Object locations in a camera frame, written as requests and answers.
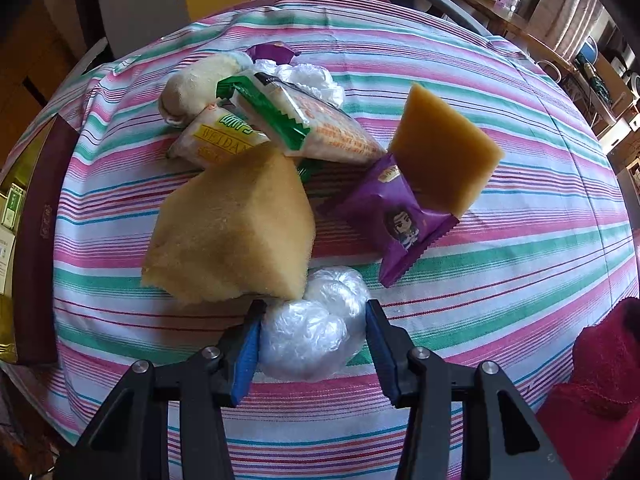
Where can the white plastic bag ball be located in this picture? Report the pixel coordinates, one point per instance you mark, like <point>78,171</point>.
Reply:
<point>305,335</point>

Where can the small purple packet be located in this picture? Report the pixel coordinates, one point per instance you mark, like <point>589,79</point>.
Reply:
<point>270,52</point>

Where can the silver stereo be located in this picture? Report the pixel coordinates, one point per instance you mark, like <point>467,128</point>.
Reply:
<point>625,67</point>

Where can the purple cartoon snack packet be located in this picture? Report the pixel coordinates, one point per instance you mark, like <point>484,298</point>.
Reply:
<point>390,220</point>

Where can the orange print green-edged snack packet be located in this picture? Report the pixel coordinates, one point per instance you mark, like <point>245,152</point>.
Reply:
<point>330,130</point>

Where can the cream bread roll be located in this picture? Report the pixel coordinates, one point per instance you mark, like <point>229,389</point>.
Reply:
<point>200,82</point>

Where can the yellow label green-edged snack packet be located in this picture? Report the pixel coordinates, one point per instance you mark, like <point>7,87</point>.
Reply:
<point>220,140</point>

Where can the grey chair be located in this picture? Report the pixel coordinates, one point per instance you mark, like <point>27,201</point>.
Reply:
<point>145,0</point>

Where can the large yellow sponge block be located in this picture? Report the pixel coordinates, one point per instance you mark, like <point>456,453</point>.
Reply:
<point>230,220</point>

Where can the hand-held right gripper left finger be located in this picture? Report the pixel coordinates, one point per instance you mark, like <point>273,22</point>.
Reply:
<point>245,360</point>

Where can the small purple white container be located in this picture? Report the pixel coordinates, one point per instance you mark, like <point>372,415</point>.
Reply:
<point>506,2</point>

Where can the beige curtain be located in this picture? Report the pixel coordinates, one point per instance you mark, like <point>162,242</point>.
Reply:
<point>570,5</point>

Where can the grey metal bed rail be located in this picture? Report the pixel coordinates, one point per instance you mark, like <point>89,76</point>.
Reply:
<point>450,5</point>

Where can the white crumpled plastic bag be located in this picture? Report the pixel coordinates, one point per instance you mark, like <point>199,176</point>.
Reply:
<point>315,82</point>

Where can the striped bed sheet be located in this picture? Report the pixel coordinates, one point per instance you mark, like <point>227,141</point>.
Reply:
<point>500,260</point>

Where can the blue round object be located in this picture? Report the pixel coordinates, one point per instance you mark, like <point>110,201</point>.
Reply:
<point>586,52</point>

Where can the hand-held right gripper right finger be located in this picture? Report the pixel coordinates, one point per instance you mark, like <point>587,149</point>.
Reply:
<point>382,360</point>

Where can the thin yellow sponge slab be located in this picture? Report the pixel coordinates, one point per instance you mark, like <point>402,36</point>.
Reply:
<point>440,150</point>

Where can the wooden side table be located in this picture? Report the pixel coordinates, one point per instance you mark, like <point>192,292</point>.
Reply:
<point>505,27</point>

